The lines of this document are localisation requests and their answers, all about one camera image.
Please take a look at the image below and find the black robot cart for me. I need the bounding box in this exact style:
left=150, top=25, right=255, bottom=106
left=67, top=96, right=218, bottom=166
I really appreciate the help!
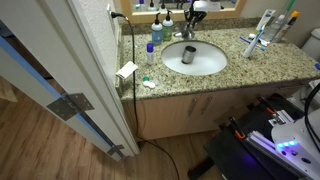
left=186, top=92, right=309, bottom=180

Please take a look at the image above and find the small metal door hinge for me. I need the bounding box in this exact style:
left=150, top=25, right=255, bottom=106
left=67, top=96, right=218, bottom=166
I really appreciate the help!
left=106, top=143, right=125, bottom=158

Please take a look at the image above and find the light wood vanity cabinet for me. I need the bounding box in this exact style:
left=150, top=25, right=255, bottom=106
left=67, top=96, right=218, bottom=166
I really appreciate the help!
left=121, top=78, right=316, bottom=141

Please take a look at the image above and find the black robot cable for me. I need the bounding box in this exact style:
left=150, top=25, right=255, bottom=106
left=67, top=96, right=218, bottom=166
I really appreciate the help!
left=303, top=82, right=320, bottom=145

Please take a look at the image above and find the white oval sink basin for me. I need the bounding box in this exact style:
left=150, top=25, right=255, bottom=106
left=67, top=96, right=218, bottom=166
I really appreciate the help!
left=161, top=40, right=229, bottom=77

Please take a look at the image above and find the metal cabinet handle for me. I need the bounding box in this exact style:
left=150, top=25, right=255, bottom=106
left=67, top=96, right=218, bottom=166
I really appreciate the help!
left=199, top=96, right=214, bottom=116
left=187, top=97, right=199, bottom=118

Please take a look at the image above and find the toothbrush holder with brushes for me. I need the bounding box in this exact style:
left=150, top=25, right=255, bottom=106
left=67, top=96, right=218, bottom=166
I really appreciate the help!
left=263, top=0, right=297, bottom=43

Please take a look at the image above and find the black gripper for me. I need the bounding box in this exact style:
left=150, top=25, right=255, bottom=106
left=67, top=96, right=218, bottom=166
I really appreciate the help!
left=183, top=9, right=209, bottom=31

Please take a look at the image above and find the black power plug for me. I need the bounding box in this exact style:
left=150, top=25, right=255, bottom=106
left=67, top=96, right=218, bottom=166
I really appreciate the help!
left=110, top=11, right=127, bottom=20

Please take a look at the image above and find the white blue toothpaste tube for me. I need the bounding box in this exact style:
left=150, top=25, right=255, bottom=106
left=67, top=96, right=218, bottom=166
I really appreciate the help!
left=254, top=8, right=277, bottom=36

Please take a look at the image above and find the white electric toothbrush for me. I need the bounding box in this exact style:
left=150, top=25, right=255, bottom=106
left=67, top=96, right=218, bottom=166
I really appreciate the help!
left=242, top=24, right=266, bottom=59

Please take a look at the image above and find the black power cable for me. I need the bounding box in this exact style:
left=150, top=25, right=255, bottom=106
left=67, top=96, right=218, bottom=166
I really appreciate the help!
left=122, top=15, right=181, bottom=180

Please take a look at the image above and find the green white contact lens case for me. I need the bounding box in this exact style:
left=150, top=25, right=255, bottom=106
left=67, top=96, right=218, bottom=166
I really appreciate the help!
left=141, top=76, right=157, bottom=90

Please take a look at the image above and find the white paper card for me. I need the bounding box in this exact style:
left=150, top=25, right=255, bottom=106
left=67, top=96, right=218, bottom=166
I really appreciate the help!
left=115, top=60, right=139, bottom=80

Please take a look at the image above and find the silver metal bracket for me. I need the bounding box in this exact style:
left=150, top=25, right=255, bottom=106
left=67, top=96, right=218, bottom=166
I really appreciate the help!
left=267, top=109, right=295, bottom=128

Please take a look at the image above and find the chrome faucet with handle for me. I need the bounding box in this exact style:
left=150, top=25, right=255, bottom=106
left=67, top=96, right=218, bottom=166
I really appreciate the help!
left=173, top=20, right=196, bottom=42

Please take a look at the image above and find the blue manual toothbrush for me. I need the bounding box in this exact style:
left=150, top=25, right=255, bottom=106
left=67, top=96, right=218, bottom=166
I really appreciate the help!
left=238, top=35, right=268, bottom=52

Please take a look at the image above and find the aluminium rail profile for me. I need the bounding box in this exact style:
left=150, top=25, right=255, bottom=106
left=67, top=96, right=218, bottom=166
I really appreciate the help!
left=245, top=130, right=309, bottom=179

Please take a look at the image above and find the white door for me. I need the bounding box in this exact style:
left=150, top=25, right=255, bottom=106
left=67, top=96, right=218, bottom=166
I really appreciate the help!
left=0, top=0, right=141, bottom=163

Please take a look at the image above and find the white wall outlet plate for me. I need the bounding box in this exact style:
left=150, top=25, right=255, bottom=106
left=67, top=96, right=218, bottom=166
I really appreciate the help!
left=106, top=3, right=116, bottom=35

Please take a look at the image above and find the green soap pump bottle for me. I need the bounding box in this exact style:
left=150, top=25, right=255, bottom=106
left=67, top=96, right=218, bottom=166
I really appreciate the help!
left=162, top=9, right=174, bottom=42

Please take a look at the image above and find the large metal door hinge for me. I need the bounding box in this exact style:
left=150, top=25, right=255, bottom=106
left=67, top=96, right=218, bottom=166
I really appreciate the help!
left=46, top=92, right=96, bottom=122

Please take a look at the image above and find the blue soap pump bottle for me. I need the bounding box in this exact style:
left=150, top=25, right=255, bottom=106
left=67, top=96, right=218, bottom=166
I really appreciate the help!
left=151, top=12, right=164, bottom=46

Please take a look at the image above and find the wooden framed mirror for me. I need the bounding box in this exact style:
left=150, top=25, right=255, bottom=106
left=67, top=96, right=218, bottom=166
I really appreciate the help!
left=119, top=0, right=248, bottom=24

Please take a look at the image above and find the white toilet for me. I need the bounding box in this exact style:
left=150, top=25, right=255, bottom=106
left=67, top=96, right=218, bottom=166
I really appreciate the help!
left=287, top=27, right=320, bottom=115

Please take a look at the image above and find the stainless steel cup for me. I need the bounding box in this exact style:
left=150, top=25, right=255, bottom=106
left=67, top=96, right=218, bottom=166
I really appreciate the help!
left=181, top=45, right=197, bottom=65

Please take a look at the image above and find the red white small tube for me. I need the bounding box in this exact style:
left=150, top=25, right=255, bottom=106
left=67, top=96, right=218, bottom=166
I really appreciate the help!
left=258, top=37, right=273, bottom=47

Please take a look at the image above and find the bottle with orange cap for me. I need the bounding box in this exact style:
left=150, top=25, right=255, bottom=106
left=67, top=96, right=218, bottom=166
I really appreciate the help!
left=275, top=10, right=301, bottom=43

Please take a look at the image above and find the black clamp orange grip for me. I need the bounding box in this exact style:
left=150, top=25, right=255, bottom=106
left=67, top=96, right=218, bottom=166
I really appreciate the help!
left=259, top=96, right=278, bottom=116
left=229, top=116, right=247, bottom=141

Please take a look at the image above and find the small white bottle blue cap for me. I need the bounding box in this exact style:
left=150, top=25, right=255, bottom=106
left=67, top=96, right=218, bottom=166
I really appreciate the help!
left=146, top=42, right=155, bottom=66

